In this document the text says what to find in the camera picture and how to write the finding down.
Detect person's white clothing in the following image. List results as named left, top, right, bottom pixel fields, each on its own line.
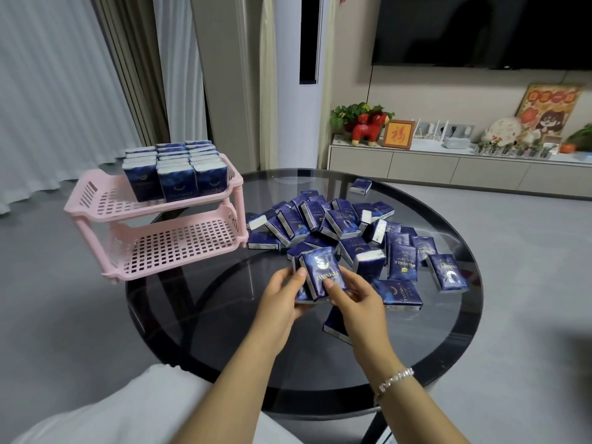
left=9, top=364, right=293, bottom=444

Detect green leafy potted plant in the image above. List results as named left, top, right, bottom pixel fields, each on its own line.
left=330, top=102, right=395, bottom=135

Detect white tower air conditioner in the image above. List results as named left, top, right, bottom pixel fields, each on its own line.
left=276, top=0, right=336, bottom=170

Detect person's left forearm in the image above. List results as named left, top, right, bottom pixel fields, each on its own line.
left=173, top=330, right=293, bottom=444

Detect beige drape curtain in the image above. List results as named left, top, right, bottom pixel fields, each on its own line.
left=90, top=0, right=173, bottom=148

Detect white antenna router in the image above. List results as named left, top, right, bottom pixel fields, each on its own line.
left=413, top=118, right=447, bottom=142

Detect person's right hand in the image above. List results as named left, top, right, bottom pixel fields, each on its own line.
left=321, top=268, right=395, bottom=362

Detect pile of blue tissue packets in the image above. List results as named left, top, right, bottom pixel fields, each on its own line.
left=245, top=189, right=471, bottom=345

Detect silver bead bracelet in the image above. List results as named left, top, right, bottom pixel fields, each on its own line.
left=373, top=367, right=415, bottom=406

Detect cartoon poster board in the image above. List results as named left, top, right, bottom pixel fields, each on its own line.
left=514, top=83, right=582, bottom=140

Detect round decorative plate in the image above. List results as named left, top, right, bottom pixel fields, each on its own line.
left=483, top=116, right=522, bottom=147

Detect row of small glass pots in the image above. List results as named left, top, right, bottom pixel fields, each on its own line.
left=475, top=138, right=557, bottom=159

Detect long beige media cabinet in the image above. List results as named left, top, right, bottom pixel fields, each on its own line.
left=327, top=133, right=592, bottom=200

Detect cream curtain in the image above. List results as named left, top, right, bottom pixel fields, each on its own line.
left=258, top=0, right=279, bottom=171

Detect red horse figurine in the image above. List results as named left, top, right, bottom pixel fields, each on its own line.
left=351, top=113, right=389, bottom=147

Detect white sheer curtain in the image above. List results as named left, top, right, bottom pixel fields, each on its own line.
left=0, top=0, right=145, bottom=214
left=153, top=0, right=207, bottom=145

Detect person's right forearm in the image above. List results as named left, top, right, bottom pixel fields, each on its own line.
left=354, top=349, right=470, bottom=444

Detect black flat television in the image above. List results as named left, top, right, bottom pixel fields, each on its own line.
left=371, top=0, right=592, bottom=71

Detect pink two-tier plastic rack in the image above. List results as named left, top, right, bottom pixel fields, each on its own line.
left=63, top=152, right=244, bottom=284

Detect wooden framed red picture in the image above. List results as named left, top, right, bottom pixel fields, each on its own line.
left=381, top=118, right=416, bottom=150

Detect person's left hand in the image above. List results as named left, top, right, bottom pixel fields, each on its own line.
left=253, top=265, right=321, bottom=348

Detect rows of blue tissue packets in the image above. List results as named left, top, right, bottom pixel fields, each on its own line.
left=121, top=140, right=229, bottom=203

